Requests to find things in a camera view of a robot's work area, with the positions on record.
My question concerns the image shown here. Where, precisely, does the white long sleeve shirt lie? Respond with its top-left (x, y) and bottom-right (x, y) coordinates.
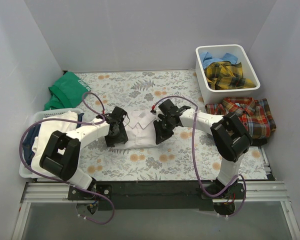
top-left (114, 110), bottom-right (157, 150)

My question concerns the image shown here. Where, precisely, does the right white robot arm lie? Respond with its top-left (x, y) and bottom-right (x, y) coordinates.
top-left (151, 96), bottom-right (253, 199)

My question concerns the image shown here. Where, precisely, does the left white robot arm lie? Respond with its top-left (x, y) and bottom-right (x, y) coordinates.
top-left (39, 106), bottom-right (128, 200)

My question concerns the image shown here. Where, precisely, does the floral table cloth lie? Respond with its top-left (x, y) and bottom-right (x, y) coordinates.
top-left (62, 70), bottom-right (269, 181)

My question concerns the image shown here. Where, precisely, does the white plastic bin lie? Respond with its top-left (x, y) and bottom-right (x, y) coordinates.
top-left (195, 44), bottom-right (261, 104)

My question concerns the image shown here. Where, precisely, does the green shirt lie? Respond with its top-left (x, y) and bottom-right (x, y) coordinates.
top-left (44, 71), bottom-right (91, 111)

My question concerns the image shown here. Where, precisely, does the white folded cloth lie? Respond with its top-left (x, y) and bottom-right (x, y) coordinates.
top-left (29, 120), bottom-right (79, 177)

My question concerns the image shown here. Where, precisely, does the yellow plaid shirt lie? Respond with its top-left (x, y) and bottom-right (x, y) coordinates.
top-left (204, 61), bottom-right (256, 90)

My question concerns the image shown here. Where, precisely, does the blue shirt in bin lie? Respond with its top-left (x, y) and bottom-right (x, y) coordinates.
top-left (199, 52), bottom-right (238, 70)

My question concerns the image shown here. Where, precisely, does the dark blue garment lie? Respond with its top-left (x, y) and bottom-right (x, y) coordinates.
top-left (22, 124), bottom-right (41, 166)

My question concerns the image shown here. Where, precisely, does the red plaid shirt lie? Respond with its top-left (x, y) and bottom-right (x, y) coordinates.
top-left (205, 97), bottom-right (276, 139)

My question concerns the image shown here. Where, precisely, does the white laundry basket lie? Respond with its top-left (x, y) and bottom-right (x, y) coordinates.
top-left (19, 108), bottom-right (83, 179)

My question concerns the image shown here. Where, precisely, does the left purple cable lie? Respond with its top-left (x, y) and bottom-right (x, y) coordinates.
top-left (18, 91), bottom-right (115, 225)

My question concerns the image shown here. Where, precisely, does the purple cable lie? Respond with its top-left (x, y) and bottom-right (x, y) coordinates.
top-left (152, 95), bottom-right (247, 217)
top-left (18, 91), bottom-right (115, 225)

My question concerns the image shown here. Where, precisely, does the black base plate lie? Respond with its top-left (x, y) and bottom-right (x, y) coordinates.
top-left (67, 180), bottom-right (244, 211)

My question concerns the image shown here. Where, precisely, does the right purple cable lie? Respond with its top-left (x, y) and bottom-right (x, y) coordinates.
top-left (152, 95), bottom-right (247, 217)

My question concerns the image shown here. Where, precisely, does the aluminium frame rail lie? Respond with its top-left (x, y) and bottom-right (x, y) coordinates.
top-left (21, 181), bottom-right (290, 203)

